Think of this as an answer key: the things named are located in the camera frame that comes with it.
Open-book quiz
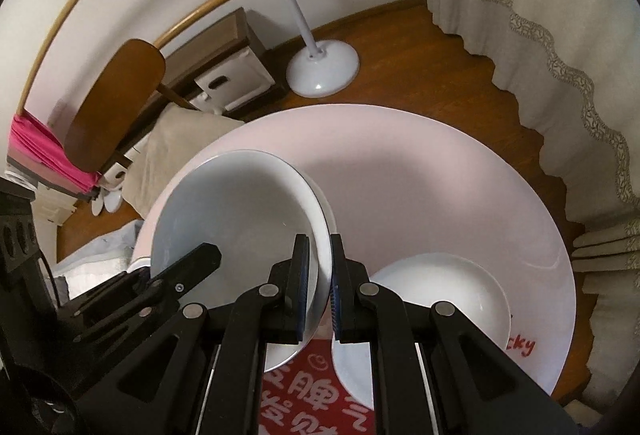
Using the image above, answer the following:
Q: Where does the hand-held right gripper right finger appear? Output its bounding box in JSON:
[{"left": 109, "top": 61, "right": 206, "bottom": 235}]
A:
[{"left": 330, "top": 233, "right": 571, "bottom": 435}]

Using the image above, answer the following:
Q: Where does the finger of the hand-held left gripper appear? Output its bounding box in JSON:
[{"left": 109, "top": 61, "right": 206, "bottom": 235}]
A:
[{"left": 60, "top": 242, "right": 222, "bottom": 356}]

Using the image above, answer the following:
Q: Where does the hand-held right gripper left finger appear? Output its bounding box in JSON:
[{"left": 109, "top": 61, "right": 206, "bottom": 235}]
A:
[{"left": 75, "top": 234, "right": 311, "bottom": 435}]

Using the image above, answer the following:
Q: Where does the white plate blue rim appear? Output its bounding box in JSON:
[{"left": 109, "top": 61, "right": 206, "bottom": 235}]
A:
[
  {"left": 292, "top": 168, "right": 337, "bottom": 331},
  {"left": 330, "top": 252, "right": 512, "bottom": 411},
  {"left": 150, "top": 149, "right": 323, "bottom": 373}
]

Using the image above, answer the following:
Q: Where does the red printed mat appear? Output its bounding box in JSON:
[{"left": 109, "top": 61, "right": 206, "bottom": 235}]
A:
[{"left": 260, "top": 334, "right": 382, "bottom": 435}]

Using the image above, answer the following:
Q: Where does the beige chair cushion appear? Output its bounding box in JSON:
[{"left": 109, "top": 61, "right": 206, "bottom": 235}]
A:
[{"left": 122, "top": 106, "right": 253, "bottom": 218}]

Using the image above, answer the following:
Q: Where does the pink round tablecloth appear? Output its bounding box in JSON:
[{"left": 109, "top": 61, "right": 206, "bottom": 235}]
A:
[{"left": 131, "top": 103, "right": 574, "bottom": 398}]

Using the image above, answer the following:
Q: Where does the pink cloth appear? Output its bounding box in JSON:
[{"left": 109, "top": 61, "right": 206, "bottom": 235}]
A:
[{"left": 9, "top": 112, "right": 101, "bottom": 202}]

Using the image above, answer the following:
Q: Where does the brown wooden chair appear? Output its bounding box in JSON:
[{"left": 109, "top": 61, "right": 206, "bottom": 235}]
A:
[{"left": 64, "top": 39, "right": 201, "bottom": 176}]

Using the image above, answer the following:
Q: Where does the white storage box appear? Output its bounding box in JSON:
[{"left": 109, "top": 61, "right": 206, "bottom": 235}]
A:
[{"left": 194, "top": 46, "right": 275, "bottom": 115}]

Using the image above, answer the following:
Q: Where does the white floor lamp stand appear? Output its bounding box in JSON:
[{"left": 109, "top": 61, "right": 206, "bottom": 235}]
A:
[{"left": 239, "top": 0, "right": 361, "bottom": 97}]

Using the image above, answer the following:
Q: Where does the dark brown wooden cabinet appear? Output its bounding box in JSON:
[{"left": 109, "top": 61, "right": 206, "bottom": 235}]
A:
[{"left": 159, "top": 6, "right": 288, "bottom": 113}]

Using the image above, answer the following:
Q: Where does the cream curtain lace trim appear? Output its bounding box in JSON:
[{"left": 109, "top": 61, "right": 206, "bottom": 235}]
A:
[{"left": 420, "top": 0, "right": 640, "bottom": 416}]

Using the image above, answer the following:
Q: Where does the long wooden barre rail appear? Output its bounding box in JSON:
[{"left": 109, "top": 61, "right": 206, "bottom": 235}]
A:
[{"left": 17, "top": 0, "right": 168, "bottom": 116}]

